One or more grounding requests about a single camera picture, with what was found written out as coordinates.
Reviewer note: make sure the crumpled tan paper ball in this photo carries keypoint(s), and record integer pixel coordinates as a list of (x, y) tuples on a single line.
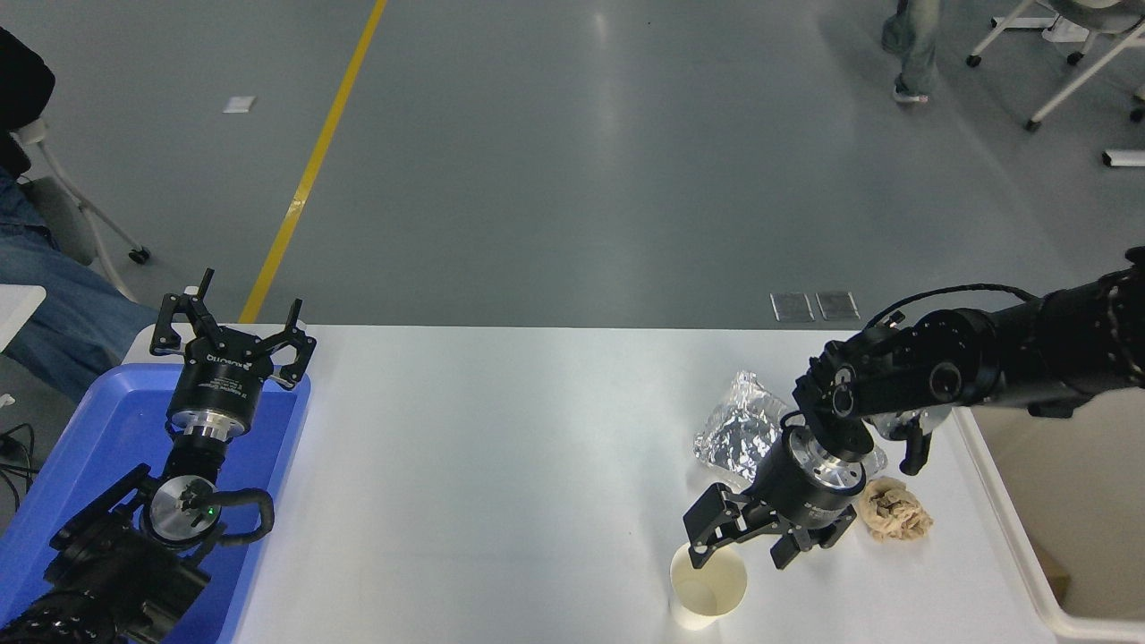
[(894, 512)]

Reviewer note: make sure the grey floor plate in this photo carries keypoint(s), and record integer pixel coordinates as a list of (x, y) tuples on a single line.
[(837, 305), (793, 305)]

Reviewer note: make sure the person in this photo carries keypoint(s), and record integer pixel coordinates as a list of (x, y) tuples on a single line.
[(917, 45), (63, 313)]

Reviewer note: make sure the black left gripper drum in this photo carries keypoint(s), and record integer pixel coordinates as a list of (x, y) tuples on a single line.
[(219, 380)]

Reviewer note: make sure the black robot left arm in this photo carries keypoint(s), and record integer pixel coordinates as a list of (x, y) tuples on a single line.
[(107, 555)]

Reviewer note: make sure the white paper scrap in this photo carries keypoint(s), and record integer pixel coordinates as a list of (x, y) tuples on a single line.
[(240, 105)]

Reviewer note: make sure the small white table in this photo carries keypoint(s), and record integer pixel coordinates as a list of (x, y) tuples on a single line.
[(18, 309)]

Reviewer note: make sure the crumpled foil tray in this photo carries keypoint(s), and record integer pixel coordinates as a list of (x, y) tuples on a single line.
[(738, 429)]

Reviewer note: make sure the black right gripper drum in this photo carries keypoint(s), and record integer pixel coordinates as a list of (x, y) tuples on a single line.
[(796, 492)]

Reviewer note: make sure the blue plastic tray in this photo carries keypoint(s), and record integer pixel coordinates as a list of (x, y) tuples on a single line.
[(98, 429)]

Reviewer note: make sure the white paper cup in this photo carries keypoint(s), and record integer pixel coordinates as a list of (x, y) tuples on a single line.
[(711, 592)]

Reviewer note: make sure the large pale bin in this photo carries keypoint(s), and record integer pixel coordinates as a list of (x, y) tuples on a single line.
[(1073, 501)]

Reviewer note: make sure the white wheeled chair frame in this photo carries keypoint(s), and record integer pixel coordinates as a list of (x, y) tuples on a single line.
[(89, 215), (1087, 76)]

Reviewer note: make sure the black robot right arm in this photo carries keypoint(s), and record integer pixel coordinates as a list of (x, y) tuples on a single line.
[(984, 358)]

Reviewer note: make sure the white metal bar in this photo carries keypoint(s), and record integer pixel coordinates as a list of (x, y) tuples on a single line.
[(1125, 157)]

